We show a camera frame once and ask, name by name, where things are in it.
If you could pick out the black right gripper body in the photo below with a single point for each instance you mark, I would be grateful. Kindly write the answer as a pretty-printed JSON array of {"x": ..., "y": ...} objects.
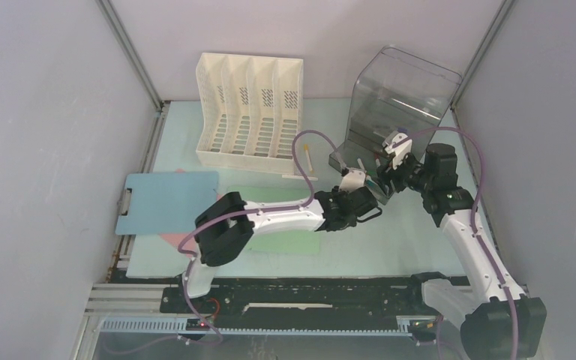
[{"x": 406, "y": 174}]

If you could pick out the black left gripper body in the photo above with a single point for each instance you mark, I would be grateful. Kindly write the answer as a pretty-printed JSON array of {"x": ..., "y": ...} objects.
[{"x": 352, "y": 222}]

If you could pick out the red capped white marker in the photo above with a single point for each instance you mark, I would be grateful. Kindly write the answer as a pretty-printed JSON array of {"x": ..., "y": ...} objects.
[{"x": 377, "y": 161}]

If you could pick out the transparent grey drawer box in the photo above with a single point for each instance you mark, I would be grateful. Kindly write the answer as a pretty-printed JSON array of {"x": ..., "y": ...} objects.
[{"x": 396, "y": 89}]

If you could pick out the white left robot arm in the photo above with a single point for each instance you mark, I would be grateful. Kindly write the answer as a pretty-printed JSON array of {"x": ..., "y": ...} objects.
[{"x": 224, "y": 229}]

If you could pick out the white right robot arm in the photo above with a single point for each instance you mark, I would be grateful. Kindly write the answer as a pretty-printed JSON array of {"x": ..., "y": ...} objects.
[{"x": 498, "y": 320}]

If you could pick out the green clipboard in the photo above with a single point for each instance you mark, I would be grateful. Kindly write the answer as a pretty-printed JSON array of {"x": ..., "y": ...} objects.
[{"x": 296, "y": 242}]

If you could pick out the white marker pen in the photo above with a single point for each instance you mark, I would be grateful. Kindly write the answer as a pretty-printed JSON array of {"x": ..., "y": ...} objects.
[{"x": 300, "y": 177}]

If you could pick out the yellow capped pen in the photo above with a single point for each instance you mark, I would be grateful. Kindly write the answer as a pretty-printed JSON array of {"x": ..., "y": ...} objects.
[{"x": 307, "y": 155}]

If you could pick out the white file organizer rack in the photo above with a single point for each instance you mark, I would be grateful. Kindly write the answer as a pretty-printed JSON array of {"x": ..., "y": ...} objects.
[{"x": 252, "y": 108}]

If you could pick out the pink paper sheet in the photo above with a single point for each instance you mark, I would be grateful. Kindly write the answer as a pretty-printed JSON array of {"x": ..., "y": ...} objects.
[{"x": 174, "y": 239}]

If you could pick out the blue clipboard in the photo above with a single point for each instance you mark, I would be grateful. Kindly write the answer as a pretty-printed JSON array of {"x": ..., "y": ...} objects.
[{"x": 165, "y": 202}]

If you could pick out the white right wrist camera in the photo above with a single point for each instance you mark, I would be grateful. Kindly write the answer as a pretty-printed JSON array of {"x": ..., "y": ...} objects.
[{"x": 397, "y": 146}]

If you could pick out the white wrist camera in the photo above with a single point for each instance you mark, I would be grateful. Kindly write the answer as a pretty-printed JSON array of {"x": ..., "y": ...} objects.
[
  {"x": 397, "y": 146},
  {"x": 352, "y": 179}
]

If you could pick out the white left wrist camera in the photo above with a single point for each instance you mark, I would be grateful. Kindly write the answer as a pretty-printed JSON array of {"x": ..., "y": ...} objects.
[{"x": 352, "y": 179}]

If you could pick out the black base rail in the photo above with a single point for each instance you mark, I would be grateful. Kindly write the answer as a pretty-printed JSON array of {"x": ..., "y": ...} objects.
[{"x": 378, "y": 304}]

